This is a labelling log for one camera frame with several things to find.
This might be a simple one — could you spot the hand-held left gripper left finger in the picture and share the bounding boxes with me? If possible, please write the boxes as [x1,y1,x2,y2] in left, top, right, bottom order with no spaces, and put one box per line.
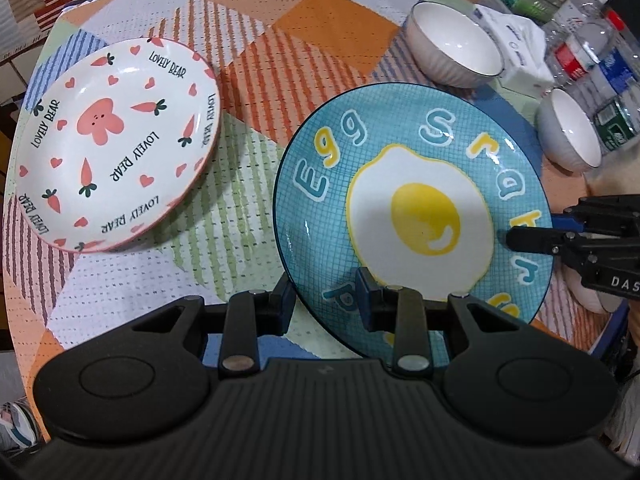
[120,274,297,379]

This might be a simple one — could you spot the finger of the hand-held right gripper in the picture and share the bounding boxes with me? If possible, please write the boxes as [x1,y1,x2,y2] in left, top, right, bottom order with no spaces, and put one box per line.
[563,194,640,236]
[504,226,577,257]

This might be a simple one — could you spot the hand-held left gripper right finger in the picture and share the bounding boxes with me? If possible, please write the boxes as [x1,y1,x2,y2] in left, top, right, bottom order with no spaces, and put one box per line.
[355,267,524,380]

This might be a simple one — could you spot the white ribbed bowl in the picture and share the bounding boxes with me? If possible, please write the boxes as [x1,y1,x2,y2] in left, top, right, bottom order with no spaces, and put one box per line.
[404,1,505,88]
[536,87,603,173]
[562,259,619,315]

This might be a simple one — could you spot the blue plate with egg print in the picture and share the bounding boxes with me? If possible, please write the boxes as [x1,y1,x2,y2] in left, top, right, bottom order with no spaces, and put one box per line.
[272,82,556,361]

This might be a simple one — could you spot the white plate with carrot print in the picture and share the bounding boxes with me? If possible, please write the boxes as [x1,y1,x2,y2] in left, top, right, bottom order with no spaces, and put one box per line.
[7,37,223,254]

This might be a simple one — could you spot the clear bottle with green label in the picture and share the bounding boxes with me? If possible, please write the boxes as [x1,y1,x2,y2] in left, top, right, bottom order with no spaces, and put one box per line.
[592,92,640,157]

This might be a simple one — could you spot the clear bottle with blue label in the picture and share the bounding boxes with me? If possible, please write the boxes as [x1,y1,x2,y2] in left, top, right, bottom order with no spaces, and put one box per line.
[590,7,640,107]

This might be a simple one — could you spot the clear bottle with red label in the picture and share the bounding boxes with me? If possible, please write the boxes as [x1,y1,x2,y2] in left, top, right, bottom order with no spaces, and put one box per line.
[542,0,618,88]

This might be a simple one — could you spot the white tissue pack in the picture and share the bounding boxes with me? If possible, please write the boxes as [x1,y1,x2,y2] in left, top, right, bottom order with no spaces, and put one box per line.
[472,4,556,98]

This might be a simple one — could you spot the patchwork tablecloth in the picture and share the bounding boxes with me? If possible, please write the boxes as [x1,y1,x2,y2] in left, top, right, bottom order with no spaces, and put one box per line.
[2,0,631,366]

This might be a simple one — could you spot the grey sneaker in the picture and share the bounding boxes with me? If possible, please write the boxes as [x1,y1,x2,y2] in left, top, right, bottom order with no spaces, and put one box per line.
[0,400,39,454]

